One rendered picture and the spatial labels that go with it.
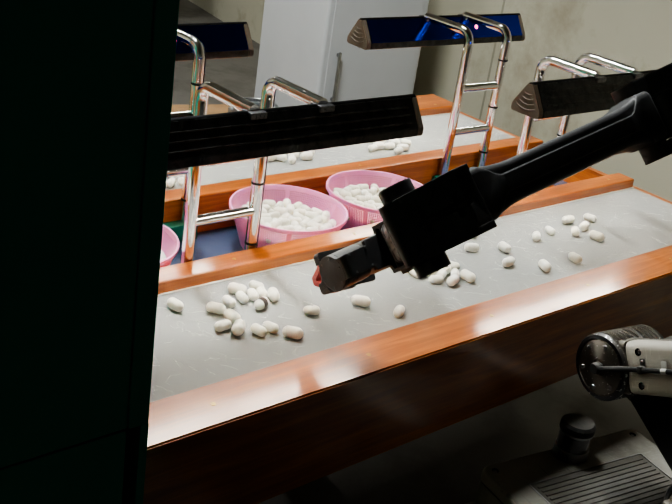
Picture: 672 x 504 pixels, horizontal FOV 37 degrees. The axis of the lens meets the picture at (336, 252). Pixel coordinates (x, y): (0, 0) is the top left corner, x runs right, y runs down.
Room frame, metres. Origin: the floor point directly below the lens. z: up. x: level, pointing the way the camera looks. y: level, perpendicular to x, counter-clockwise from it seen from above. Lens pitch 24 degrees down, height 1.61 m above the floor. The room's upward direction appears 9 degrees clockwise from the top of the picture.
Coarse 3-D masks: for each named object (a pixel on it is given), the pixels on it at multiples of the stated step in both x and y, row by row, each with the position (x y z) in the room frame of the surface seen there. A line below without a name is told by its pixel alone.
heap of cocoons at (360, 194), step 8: (360, 184) 2.34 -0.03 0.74; (336, 192) 2.26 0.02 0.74; (344, 192) 2.27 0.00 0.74; (352, 192) 2.28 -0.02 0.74; (360, 192) 2.29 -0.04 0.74; (368, 192) 2.33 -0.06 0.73; (376, 192) 2.32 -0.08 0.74; (352, 200) 2.24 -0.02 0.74; (360, 200) 2.25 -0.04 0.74; (368, 200) 2.26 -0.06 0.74; (376, 200) 2.26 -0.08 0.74; (376, 208) 2.20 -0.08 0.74; (360, 216) 2.16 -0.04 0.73; (360, 224) 2.15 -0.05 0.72; (368, 224) 2.14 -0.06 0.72
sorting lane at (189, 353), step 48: (624, 192) 2.60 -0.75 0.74; (480, 240) 2.11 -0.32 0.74; (528, 240) 2.15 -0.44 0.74; (576, 240) 2.20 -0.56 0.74; (624, 240) 2.25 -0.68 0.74; (192, 288) 1.66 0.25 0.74; (288, 288) 1.72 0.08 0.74; (384, 288) 1.78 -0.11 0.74; (432, 288) 1.82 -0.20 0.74; (480, 288) 1.85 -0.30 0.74; (192, 336) 1.49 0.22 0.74; (240, 336) 1.51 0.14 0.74; (336, 336) 1.56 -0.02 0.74; (192, 384) 1.34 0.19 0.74
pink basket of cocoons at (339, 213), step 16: (240, 192) 2.11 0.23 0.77; (288, 192) 2.18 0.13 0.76; (304, 192) 2.18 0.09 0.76; (320, 192) 2.18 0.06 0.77; (320, 208) 2.16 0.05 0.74; (336, 208) 2.13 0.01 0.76; (240, 224) 1.98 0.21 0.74; (336, 224) 2.10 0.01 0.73; (240, 240) 2.01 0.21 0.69; (272, 240) 1.94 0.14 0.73; (288, 240) 1.94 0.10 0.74
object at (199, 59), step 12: (180, 36) 2.05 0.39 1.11; (192, 36) 2.03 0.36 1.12; (192, 48) 2.01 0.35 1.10; (204, 48) 2.03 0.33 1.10; (204, 60) 2.01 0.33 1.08; (192, 72) 2.01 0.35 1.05; (204, 72) 2.02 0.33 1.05; (192, 84) 2.00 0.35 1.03; (192, 96) 2.00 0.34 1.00; (192, 108) 2.00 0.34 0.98; (180, 216) 2.01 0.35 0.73; (180, 228) 1.99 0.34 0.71; (180, 240) 1.99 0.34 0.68
